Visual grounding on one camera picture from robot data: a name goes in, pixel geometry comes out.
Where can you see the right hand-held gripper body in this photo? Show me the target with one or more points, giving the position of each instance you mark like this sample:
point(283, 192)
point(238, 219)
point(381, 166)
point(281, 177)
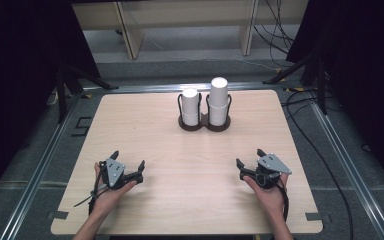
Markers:
point(273, 165)

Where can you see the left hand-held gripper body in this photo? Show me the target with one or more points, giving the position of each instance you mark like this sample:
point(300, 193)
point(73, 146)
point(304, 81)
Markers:
point(115, 171)

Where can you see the dark brown double cup holder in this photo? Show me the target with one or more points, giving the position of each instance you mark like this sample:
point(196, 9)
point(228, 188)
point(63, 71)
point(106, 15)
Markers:
point(204, 125)

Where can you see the short white cup stack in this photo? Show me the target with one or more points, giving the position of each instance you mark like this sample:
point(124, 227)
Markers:
point(190, 106)

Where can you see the person's left hand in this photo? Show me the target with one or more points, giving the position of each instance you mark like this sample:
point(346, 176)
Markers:
point(108, 198)

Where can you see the person's right hand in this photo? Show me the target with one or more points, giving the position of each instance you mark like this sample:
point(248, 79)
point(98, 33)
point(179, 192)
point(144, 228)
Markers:
point(271, 200)

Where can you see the tall white cup stack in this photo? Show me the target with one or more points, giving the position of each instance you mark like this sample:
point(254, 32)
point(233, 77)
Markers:
point(218, 100)

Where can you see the black stand with splayed legs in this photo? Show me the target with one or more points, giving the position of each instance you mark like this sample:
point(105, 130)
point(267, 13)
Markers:
point(320, 86)
point(61, 96)

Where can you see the black curtain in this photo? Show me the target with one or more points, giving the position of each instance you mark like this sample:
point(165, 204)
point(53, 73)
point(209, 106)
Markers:
point(366, 66)
point(20, 83)

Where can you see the beige wooden cabinet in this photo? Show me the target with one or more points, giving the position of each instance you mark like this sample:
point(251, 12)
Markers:
point(186, 13)

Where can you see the metal floor rail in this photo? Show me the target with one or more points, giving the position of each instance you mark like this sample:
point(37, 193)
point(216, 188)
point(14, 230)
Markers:
point(153, 88)
point(35, 180)
point(350, 166)

